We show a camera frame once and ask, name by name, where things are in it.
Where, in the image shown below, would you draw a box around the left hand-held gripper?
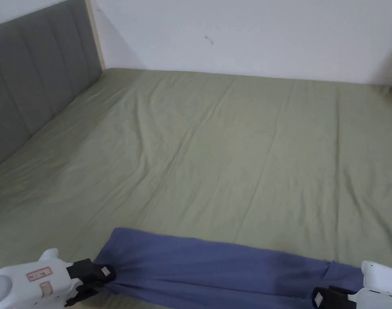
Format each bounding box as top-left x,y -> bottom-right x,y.
0,247 -> 117,309

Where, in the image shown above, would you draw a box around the blue garment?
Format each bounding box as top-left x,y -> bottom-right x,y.
93,227 -> 366,309

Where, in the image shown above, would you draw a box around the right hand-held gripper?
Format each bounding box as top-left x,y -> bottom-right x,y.
312,260 -> 392,309

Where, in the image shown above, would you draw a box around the grey padded headboard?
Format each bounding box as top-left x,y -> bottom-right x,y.
0,0 -> 106,175

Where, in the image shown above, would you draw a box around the bed with pale green sheet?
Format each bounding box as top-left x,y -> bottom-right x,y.
0,67 -> 392,309

